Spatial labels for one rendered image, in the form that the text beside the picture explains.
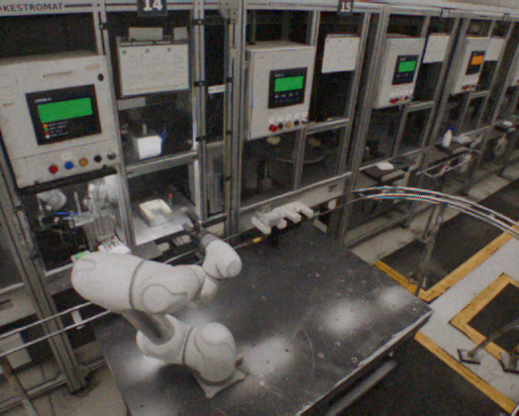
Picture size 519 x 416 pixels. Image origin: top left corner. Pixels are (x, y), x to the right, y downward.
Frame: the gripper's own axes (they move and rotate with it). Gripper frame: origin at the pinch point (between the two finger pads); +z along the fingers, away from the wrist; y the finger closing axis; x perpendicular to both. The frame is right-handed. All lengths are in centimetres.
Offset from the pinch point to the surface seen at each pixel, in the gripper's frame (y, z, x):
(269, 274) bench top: -44, -14, -42
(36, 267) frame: -16, 21, 66
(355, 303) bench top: -44, -56, -66
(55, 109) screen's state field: 54, 18, 43
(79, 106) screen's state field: 53, 18, 34
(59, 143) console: 39, 21, 43
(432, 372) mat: -111, -93, -122
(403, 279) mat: -111, -26, -182
